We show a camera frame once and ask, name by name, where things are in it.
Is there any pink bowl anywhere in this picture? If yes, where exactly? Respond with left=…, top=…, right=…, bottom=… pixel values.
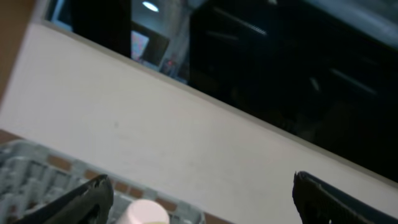
left=116, top=199, right=170, bottom=224

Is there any grey plastic dishwasher rack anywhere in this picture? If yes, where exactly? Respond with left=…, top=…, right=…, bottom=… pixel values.
left=1, top=140, right=206, bottom=224

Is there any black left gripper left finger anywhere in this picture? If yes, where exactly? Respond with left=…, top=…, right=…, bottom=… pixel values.
left=15, top=174, right=114, bottom=224

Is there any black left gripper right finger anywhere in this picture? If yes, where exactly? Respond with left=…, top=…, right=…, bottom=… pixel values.
left=292, top=171, right=397, bottom=224

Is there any dark glass window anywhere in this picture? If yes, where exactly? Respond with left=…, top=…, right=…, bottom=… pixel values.
left=44, top=0, right=397, bottom=180

